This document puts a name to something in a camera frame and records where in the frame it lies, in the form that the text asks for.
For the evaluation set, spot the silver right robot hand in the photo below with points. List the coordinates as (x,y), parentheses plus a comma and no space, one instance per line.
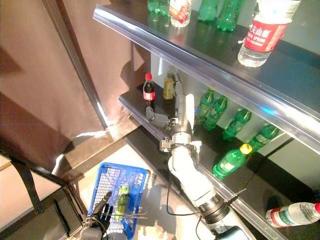
(182,122)

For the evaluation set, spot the dark left robot hand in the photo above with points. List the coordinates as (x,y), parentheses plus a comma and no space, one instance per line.
(100,212)

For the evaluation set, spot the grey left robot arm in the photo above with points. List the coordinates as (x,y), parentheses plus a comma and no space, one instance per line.
(93,234)

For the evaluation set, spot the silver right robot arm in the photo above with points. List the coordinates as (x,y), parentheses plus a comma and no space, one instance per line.
(197,185)

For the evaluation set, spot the blue plastic mesh basket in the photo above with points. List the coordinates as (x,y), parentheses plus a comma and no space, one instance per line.
(105,180)

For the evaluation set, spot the green tea bottle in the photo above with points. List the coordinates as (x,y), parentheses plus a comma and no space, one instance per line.
(122,200)

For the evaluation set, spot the yellow-green tea bottle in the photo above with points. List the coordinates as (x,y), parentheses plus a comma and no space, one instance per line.
(169,87)

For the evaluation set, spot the black shelf base board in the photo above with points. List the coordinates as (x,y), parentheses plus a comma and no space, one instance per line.
(150,152)

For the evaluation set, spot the cola bottle red cap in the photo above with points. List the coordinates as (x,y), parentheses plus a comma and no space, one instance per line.
(149,91)

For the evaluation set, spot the green soda bottle yellow cap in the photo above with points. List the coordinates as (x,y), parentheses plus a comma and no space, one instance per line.
(230,161)

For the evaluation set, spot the dark metal pole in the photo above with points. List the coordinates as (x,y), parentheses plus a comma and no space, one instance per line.
(80,67)

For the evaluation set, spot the large water bottle red label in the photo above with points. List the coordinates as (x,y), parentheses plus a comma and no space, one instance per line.
(263,35)

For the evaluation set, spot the water bottle red-green label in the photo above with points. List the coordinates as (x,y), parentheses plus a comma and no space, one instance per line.
(292,214)

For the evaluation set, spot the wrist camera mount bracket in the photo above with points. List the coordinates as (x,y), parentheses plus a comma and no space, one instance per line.
(167,145)

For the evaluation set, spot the black shelf board clear rail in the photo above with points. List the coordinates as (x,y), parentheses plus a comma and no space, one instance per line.
(225,57)
(140,100)

